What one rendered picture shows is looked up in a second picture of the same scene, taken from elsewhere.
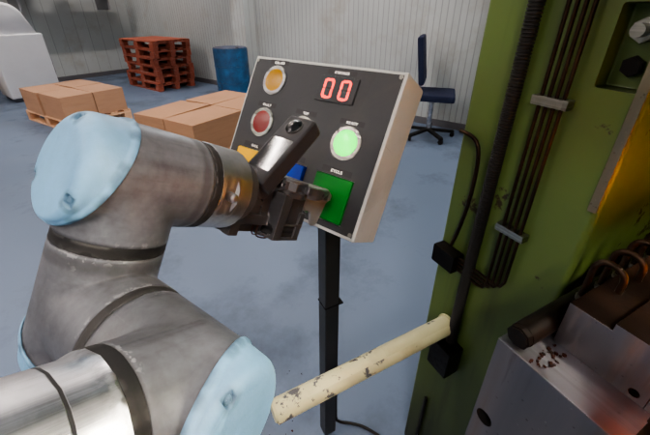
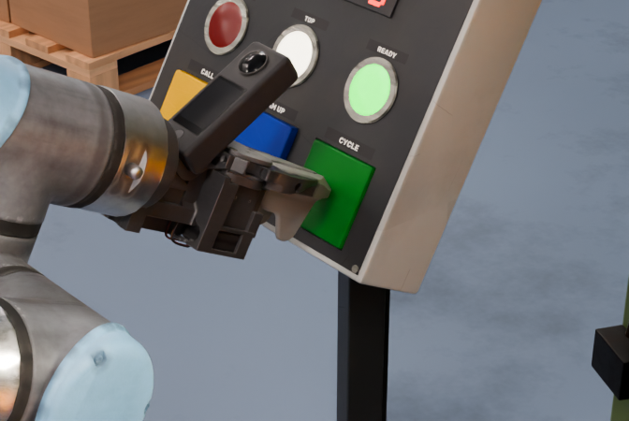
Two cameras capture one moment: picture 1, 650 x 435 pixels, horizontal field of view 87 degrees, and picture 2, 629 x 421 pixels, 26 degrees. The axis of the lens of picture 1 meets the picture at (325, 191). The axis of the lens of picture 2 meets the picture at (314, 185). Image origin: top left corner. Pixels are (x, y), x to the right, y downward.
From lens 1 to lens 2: 60 cm
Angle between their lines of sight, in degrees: 10
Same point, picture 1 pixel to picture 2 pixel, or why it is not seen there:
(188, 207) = (74, 178)
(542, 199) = not seen: outside the picture
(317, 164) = (317, 126)
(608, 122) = not seen: outside the picture
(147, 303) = (22, 279)
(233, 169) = (139, 131)
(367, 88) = not seen: outside the picture
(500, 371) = not seen: outside the picture
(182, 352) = (59, 317)
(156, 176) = (42, 135)
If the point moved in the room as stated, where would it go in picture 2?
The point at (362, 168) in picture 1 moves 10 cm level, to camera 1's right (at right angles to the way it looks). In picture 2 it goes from (392, 143) to (514, 153)
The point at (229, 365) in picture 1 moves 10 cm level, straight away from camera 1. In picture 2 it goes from (103, 335) to (93, 251)
